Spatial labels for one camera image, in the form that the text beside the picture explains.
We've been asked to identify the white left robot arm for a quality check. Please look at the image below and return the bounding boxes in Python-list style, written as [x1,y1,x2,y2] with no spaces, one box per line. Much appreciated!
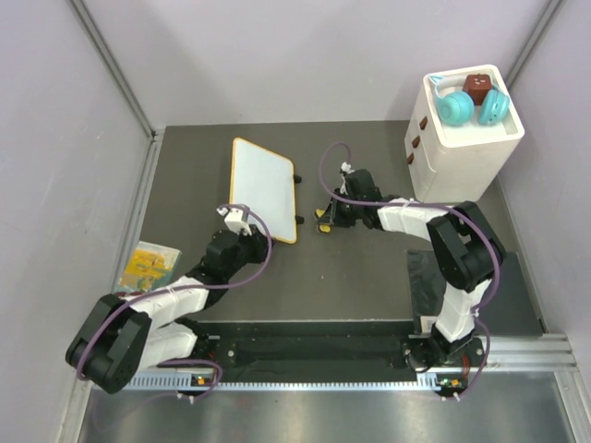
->
[65,227,274,394]

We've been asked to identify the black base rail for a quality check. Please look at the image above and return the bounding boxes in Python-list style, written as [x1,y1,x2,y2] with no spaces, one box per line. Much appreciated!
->
[182,319,484,383]

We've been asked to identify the slotted grey cable duct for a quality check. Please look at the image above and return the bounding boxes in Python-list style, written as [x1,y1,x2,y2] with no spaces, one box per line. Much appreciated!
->
[124,371,441,392]

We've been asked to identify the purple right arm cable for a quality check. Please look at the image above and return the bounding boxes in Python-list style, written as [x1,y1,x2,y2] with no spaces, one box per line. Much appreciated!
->
[320,141,504,401]

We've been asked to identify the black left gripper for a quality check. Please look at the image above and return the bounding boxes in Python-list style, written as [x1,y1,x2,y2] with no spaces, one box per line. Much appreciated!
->
[223,224,276,280]

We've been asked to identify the yellow framed whiteboard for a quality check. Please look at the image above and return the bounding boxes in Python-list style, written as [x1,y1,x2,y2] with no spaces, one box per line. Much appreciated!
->
[229,138,297,245]

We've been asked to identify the dark grey mat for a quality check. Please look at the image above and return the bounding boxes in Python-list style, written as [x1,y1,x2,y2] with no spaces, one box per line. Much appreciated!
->
[405,248,546,341]

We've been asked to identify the white drawer cabinet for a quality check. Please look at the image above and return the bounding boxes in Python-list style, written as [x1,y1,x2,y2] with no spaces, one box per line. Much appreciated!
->
[404,65,525,203]

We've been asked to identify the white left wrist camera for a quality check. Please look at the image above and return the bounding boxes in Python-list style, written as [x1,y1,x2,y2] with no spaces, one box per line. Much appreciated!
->
[217,205,252,236]

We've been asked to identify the yellow item packet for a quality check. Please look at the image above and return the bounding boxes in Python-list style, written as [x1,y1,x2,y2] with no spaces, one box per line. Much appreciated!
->
[114,241,182,294]

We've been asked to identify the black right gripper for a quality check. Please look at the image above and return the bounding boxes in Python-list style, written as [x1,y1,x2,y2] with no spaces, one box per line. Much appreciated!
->
[321,188,364,228]

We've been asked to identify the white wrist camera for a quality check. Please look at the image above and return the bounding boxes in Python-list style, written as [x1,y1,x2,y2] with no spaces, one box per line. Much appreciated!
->
[339,162,355,196]
[217,205,252,236]

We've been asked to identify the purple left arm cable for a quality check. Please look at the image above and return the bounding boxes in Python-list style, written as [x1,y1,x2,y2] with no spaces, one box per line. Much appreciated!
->
[76,203,273,407]

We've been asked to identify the teal headphones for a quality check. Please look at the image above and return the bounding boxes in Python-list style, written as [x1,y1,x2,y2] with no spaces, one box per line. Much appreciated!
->
[428,75,511,126]

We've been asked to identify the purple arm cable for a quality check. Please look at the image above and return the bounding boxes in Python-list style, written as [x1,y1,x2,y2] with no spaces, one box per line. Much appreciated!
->
[76,203,273,407]
[320,141,504,401]

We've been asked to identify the brown cube toy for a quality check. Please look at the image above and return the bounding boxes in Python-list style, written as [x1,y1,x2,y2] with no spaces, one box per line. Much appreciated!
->
[463,74,492,106]

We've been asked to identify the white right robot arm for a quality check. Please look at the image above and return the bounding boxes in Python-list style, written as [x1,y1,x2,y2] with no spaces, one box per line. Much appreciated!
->
[315,162,506,365]

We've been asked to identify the yellow bone-shaped eraser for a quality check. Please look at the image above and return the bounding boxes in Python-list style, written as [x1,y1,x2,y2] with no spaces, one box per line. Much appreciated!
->
[314,209,332,233]

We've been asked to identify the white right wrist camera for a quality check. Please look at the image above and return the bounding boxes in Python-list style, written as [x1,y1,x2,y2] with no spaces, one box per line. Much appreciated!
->
[339,162,355,196]

